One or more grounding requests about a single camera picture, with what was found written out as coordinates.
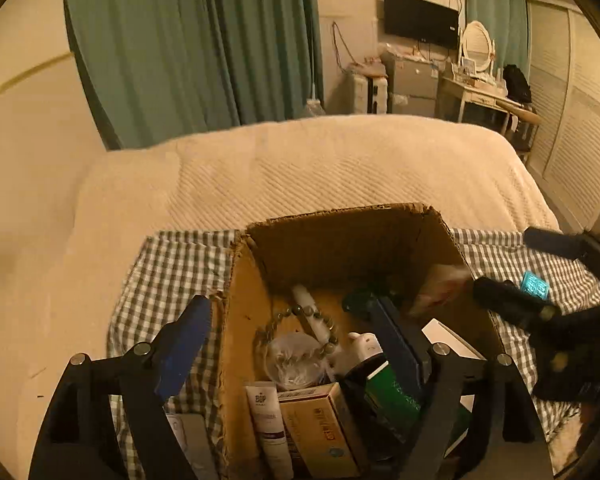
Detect white vanity table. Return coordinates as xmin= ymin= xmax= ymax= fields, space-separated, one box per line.
xmin=437 ymin=72 xmax=523 ymax=126

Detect pink item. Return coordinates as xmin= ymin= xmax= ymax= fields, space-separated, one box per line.
xmin=410 ymin=262 xmax=473 ymax=318

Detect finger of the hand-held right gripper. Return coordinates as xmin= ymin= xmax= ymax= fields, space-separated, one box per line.
xmin=524 ymin=226 xmax=600 ymax=263
xmin=472 ymin=276 xmax=563 ymax=333

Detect white suitcase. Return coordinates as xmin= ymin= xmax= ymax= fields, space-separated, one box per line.
xmin=347 ymin=62 xmax=388 ymax=116

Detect green medicine box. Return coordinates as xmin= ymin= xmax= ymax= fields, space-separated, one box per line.
xmin=364 ymin=360 xmax=468 ymax=441

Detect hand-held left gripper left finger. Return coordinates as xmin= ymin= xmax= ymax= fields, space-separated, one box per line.
xmin=27 ymin=294 xmax=216 ymax=480

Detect black wall television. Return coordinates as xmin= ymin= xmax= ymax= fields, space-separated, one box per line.
xmin=383 ymin=0 xmax=460 ymax=51

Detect white flat packet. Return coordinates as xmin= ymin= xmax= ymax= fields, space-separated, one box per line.
xmin=167 ymin=412 xmax=218 ymax=480

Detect grey cabinet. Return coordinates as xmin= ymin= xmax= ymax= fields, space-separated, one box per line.
xmin=382 ymin=52 xmax=441 ymax=116

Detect wooden stool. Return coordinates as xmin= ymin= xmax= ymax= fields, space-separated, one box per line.
xmin=500 ymin=100 xmax=543 ymax=153

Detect cardboard box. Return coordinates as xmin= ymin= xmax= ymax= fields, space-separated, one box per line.
xmin=215 ymin=202 xmax=506 ymax=480

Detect clear plastic bag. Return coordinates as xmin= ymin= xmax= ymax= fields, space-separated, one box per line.
xmin=265 ymin=332 xmax=331 ymax=391

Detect white slim tube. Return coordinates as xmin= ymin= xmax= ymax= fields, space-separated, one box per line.
xmin=291 ymin=284 xmax=341 ymax=356

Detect white star plush toy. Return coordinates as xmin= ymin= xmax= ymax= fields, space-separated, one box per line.
xmin=347 ymin=331 xmax=385 ymax=376

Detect grey checked cloth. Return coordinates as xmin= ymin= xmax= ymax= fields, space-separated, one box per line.
xmin=105 ymin=227 xmax=600 ymax=480

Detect black bag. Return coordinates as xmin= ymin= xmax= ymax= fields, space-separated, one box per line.
xmin=502 ymin=65 xmax=532 ymax=106

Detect teal packet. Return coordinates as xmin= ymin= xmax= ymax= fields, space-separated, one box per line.
xmin=520 ymin=270 xmax=552 ymax=303

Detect dark green object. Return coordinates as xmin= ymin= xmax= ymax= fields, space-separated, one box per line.
xmin=342 ymin=287 xmax=381 ymax=318

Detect white tube with brown label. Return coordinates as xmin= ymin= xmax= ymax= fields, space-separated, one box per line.
xmin=245 ymin=381 xmax=293 ymax=480

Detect bead bracelet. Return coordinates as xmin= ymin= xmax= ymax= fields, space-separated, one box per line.
xmin=254 ymin=305 xmax=342 ymax=361

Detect white louvred wardrobe doors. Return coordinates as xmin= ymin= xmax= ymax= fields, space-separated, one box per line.
xmin=525 ymin=0 xmax=600 ymax=231

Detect oval vanity mirror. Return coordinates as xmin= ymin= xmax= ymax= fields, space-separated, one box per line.
xmin=460 ymin=21 xmax=496 ymax=73

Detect white box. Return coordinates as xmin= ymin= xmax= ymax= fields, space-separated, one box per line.
xmin=420 ymin=317 xmax=486 ymax=361

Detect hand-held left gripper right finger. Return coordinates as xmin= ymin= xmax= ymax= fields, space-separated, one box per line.
xmin=365 ymin=296 xmax=553 ymax=480

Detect cream and orange medicine box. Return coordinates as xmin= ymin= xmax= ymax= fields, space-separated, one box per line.
xmin=278 ymin=382 xmax=366 ymax=478

